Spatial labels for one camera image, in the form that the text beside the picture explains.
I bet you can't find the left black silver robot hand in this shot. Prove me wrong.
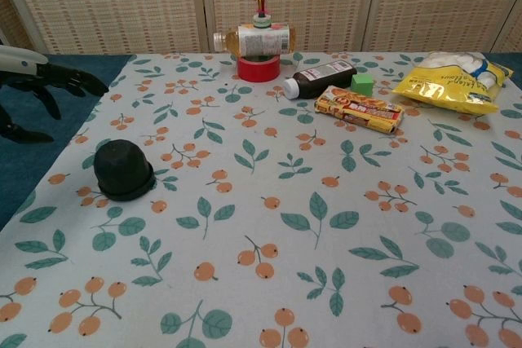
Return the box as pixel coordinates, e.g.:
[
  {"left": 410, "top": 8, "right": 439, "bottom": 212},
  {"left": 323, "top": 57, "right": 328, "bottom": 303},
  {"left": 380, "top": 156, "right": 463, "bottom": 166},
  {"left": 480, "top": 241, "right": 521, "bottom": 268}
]
[{"left": 0, "top": 45, "right": 110, "bottom": 144}]

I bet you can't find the black round object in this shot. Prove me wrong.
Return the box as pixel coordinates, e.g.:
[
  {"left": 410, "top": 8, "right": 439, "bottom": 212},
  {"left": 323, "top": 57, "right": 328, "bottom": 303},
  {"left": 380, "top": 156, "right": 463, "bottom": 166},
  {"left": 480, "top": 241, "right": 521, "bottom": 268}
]
[{"left": 92, "top": 139, "right": 156, "bottom": 202}]

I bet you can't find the woven bamboo screen panel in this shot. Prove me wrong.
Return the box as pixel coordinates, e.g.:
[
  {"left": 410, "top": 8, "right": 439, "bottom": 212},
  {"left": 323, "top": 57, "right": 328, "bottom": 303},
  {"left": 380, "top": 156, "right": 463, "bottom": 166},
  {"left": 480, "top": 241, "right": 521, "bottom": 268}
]
[
  {"left": 0, "top": 0, "right": 36, "bottom": 55},
  {"left": 362, "top": 0, "right": 522, "bottom": 54},
  {"left": 493, "top": 0, "right": 522, "bottom": 54},
  {"left": 0, "top": 0, "right": 207, "bottom": 55},
  {"left": 199, "top": 0, "right": 388, "bottom": 55}
]

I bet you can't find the red tape roll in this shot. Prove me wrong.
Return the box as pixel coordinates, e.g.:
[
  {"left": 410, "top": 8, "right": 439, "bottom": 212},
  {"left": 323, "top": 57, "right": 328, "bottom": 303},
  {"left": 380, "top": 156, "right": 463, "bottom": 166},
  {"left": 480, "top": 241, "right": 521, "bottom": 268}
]
[{"left": 237, "top": 54, "right": 281, "bottom": 82}]

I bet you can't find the clear tea bottle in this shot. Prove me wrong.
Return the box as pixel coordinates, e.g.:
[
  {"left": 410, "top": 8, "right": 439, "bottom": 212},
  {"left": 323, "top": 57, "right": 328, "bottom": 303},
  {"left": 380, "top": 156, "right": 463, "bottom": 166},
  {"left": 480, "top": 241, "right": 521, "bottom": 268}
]
[{"left": 212, "top": 24, "right": 297, "bottom": 57}]

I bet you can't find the floral leaf fruit tablecloth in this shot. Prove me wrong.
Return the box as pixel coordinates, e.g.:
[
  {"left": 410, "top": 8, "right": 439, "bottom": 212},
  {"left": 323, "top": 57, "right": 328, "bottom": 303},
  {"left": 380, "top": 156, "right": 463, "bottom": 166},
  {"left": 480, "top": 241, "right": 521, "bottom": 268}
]
[{"left": 0, "top": 52, "right": 522, "bottom": 348}]

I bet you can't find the dark brown bottle white cap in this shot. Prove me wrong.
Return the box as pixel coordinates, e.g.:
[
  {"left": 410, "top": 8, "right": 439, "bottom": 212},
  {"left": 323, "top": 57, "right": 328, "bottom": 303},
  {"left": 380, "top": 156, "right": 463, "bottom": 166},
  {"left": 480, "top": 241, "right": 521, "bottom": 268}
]
[{"left": 283, "top": 60, "right": 358, "bottom": 100}]

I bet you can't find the yellow orange snack box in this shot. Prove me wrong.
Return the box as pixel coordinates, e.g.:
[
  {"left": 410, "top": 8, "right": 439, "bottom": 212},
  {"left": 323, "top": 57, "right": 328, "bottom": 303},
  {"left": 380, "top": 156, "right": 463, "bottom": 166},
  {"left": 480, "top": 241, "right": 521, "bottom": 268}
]
[{"left": 313, "top": 85, "right": 405, "bottom": 135}]

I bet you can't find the green cube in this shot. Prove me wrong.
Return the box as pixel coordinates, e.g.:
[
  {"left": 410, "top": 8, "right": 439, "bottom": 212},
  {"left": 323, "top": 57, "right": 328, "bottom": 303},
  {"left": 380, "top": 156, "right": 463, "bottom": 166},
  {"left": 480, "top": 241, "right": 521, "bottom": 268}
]
[{"left": 350, "top": 73, "right": 374, "bottom": 96}]

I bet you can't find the yellow marshmallow bag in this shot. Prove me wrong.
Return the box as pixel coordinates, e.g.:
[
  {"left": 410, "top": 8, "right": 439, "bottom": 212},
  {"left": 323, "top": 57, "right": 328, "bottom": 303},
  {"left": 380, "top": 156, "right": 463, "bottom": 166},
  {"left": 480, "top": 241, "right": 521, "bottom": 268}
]
[{"left": 391, "top": 50, "right": 515, "bottom": 116}]

